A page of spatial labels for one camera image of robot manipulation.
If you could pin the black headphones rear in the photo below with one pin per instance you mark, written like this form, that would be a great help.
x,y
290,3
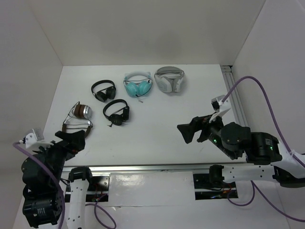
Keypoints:
x,y
106,93

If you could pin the teal white headphones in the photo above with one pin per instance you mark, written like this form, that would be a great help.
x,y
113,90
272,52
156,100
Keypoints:
x,y
137,88

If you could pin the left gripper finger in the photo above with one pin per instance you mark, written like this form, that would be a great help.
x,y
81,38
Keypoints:
x,y
73,142
69,154

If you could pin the brown silver headphones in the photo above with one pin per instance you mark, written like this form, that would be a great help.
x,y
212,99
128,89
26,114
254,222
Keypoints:
x,y
81,112

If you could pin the front aluminium rail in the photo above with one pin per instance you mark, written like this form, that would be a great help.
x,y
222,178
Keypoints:
x,y
149,168

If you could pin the right aluminium rail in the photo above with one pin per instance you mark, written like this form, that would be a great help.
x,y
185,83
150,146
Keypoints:
x,y
235,100

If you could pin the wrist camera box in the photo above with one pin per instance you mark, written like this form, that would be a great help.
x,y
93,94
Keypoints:
x,y
35,139
221,106

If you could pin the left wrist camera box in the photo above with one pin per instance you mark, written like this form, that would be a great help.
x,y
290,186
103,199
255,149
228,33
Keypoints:
x,y
35,139

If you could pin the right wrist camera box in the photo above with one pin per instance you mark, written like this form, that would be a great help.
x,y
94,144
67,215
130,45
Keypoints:
x,y
221,106

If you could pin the white glossy cover plate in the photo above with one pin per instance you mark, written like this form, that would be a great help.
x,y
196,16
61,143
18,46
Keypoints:
x,y
151,189

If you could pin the black headphones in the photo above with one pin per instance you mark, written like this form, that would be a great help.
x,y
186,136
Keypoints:
x,y
106,93
117,118

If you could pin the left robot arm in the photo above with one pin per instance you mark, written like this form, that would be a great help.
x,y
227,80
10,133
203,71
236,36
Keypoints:
x,y
44,198

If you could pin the grey white gaming headset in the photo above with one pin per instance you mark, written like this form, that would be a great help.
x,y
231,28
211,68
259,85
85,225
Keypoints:
x,y
169,79

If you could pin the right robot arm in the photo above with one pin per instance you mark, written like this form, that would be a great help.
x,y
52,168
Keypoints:
x,y
267,159

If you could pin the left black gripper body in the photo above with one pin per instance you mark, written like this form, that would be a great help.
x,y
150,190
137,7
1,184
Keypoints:
x,y
56,153

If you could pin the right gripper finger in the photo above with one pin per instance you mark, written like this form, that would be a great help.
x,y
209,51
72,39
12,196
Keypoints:
x,y
188,130
201,138

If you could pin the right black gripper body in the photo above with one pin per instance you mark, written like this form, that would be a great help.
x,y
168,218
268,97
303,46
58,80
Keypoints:
x,y
208,129

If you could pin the aluminium rail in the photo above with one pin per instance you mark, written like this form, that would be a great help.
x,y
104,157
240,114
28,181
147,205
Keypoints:
x,y
235,100
149,168

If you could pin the black headphones front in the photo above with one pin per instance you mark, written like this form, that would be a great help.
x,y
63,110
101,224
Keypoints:
x,y
117,118

